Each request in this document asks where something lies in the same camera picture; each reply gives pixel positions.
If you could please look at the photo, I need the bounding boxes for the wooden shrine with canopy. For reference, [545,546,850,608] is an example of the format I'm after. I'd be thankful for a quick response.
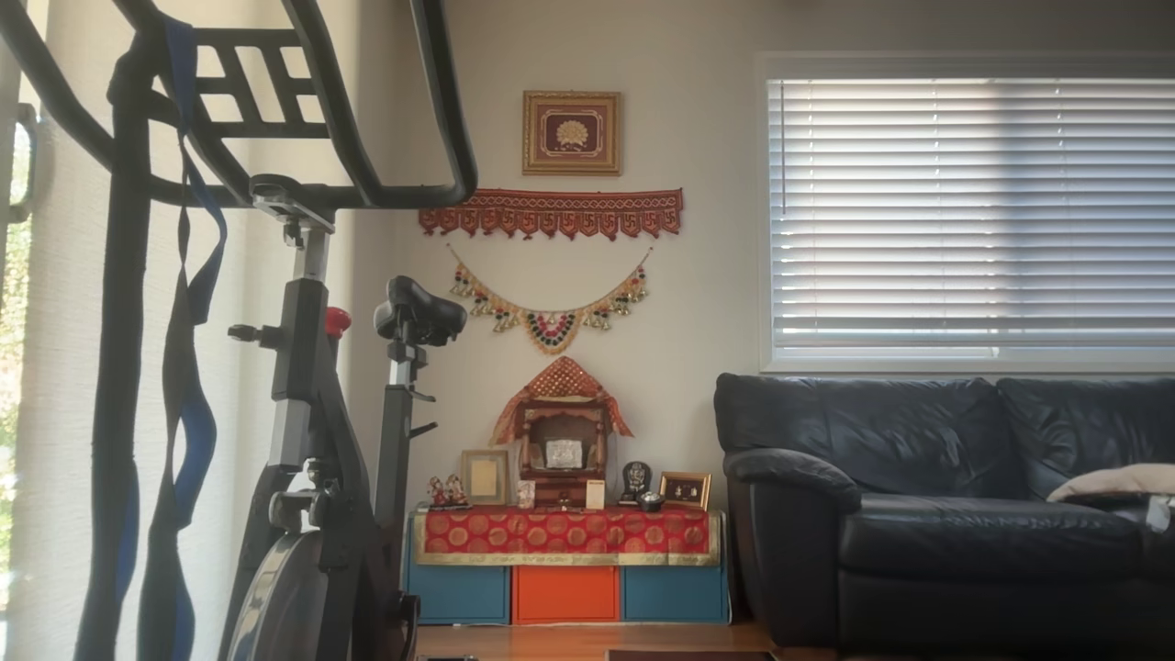
[489,356,634,509]

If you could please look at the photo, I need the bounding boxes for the small gold framed picture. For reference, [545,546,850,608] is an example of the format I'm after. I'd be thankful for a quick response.
[659,471,712,511]

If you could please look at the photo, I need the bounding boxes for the red gold patterned cloth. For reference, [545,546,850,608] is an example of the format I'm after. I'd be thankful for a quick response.
[412,508,723,566]

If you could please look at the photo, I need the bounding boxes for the blue storage bin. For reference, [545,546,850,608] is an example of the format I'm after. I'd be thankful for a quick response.
[622,566,730,624]
[405,565,510,626]

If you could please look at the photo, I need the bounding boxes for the black exercise bike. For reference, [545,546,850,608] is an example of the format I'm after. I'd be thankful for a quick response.
[0,0,478,661]

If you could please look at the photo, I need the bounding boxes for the dark floor rug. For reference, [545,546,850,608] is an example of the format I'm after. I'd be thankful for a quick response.
[606,649,779,661]

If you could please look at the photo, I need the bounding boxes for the black leather sofa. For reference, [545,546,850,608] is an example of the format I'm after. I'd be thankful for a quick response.
[714,372,1175,655]

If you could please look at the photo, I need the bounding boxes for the white window blinds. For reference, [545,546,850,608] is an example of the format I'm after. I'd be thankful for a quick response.
[767,78,1175,361]

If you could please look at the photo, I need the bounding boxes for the white sheer curtain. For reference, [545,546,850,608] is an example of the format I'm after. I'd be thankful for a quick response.
[0,0,361,661]

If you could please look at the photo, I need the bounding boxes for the beige cushion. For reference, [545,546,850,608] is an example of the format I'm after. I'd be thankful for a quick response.
[1046,464,1175,504]

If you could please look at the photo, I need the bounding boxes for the beaded garland wall hanging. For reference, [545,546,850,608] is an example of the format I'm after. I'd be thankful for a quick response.
[447,243,655,356]

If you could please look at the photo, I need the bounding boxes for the red embroidered wall hanging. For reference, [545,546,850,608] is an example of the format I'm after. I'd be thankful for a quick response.
[419,188,685,242]

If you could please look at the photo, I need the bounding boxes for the gold photo frame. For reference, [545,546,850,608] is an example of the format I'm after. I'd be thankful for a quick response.
[460,449,510,506]

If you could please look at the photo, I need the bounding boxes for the gold framed wall picture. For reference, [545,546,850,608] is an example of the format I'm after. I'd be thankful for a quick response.
[522,90,622,176]

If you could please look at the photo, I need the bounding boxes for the white window frame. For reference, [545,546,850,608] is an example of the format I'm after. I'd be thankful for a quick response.
[757,52,1175,375]

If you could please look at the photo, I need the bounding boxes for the blue black hanging strap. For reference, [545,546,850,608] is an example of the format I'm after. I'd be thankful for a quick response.
[73,14,230,661]

